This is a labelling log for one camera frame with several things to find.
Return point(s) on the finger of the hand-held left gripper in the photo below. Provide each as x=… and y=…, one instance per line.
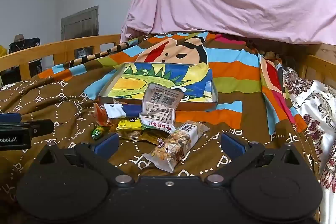
x=10, y=118
x=42, y=127

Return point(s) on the orange snack wrapper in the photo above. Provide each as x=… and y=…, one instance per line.
x=101, y=115

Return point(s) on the brown lettered blanket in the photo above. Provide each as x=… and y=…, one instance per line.
x=52, y=98

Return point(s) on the nut bar packet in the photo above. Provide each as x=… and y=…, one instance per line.
x=176, y=145

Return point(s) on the blue and white packet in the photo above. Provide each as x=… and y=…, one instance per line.
x=131, y=109

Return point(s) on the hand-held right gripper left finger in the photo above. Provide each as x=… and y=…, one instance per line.
x=107, y=144

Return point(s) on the white floral cloth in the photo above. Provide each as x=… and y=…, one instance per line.
x=315, y=98

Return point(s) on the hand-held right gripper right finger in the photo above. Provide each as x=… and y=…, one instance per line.
x=232, y=146

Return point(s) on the black plastic crate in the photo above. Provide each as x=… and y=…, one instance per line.
x=34, y=67

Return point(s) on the brown striped pole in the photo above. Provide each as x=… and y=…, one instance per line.
x=105, y=52

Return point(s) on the striped cartoon printed blanket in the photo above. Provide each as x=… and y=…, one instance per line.
x=231, y=69

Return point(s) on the green sausage stick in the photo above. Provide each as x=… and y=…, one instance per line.
x=97, y=132

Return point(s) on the yellow snack packet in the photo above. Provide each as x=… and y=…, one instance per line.
x=127, y=124

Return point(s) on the white and green snack packet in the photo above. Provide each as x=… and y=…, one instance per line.
x=160, y=106

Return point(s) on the brown hat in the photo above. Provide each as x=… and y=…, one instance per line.
x=19, y=40

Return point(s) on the wooden bed frame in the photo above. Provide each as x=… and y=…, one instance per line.
x=78, y=45

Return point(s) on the grey door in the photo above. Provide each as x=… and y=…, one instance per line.
x=80, y=23

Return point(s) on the shallow tray with dinosaur print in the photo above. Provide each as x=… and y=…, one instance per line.
x=136, y=79

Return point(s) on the gold foil snack packet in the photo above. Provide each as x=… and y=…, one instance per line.
x=151, y=138

